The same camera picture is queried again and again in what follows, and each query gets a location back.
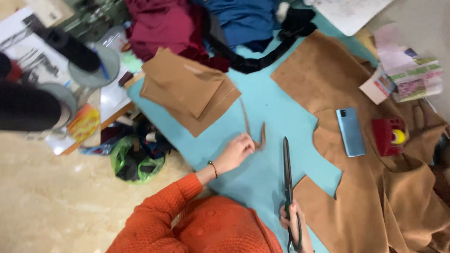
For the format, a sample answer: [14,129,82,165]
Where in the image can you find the brown fabric piece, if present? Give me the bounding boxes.
[141,47,227,120]
[139,75,242,138]

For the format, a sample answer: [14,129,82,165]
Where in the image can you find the white fluffy scrap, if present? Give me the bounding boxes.
[276,2,291,24]

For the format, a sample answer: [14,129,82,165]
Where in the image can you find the long black tailor scissors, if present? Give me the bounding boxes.
[283,136,303,253]

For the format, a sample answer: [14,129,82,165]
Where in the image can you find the black and white newspaper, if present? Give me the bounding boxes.
[0,7,75,86]

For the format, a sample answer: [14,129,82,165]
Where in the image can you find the stack of colourful magazines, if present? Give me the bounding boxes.
[359,24,443,105]

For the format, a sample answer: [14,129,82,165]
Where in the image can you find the person's right hand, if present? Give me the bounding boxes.
[279,200,306,235]

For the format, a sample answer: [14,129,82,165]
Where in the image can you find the light blue smartphone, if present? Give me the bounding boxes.
[336,108,367,157]

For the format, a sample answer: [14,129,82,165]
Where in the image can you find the black fabric strip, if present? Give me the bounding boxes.
[204,7,318,74]

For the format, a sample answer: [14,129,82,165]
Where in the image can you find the grey bowl with black cloth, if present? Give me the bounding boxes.
[0,82,78,133]

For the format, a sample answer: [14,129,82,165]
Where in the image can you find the thin brown fabric strip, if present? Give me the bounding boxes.
[240,98,266,152]

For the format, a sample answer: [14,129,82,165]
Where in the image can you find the white paper sheet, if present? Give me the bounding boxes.
[304,0,394,37]

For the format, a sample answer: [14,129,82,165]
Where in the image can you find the pale green fluffy scrap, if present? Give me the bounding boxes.
[121,51,144,74]

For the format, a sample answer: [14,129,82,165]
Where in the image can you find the blue fabric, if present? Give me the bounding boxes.
[197,0,292,53]

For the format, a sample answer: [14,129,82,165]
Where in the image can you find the orange printed packet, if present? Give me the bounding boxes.
[67,104,101,143]

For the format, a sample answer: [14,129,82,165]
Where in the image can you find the black oblong object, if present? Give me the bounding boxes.
[33,26,102,73]

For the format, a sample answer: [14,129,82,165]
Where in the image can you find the large brown suede fabric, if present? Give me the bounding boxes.
[270,30,450,253]

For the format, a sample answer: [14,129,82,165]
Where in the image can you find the person's left hand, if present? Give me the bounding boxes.
[213,133,256,175]

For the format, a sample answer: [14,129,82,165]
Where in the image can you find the maroon fabric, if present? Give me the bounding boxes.
[125,0,231,73]

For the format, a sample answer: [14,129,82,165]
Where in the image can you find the blue pen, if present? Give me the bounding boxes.
[92,47,110,81]

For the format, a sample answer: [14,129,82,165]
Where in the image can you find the grey round bowl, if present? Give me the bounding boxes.
[68,45,121,89]

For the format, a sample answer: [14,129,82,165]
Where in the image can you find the person's orange knitted sweater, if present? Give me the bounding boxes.
[105,173,283,253]

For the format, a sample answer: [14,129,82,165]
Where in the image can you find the green sewing machine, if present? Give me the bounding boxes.
[58,0,131,43]

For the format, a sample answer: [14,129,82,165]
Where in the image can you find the red plastic box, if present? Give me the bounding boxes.
[371,118,405,157]

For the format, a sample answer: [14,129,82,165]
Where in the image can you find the yellow thread spool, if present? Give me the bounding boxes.
[391,129,406,145]

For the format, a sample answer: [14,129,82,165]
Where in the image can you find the clear plastic container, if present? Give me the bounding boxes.
[95,26,129,54]

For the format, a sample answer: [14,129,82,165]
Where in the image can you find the light blue table cover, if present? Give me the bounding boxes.
[127,11,379,253]

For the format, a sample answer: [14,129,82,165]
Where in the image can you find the green bag of fabric scraps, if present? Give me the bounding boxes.
[110,134,168,185]

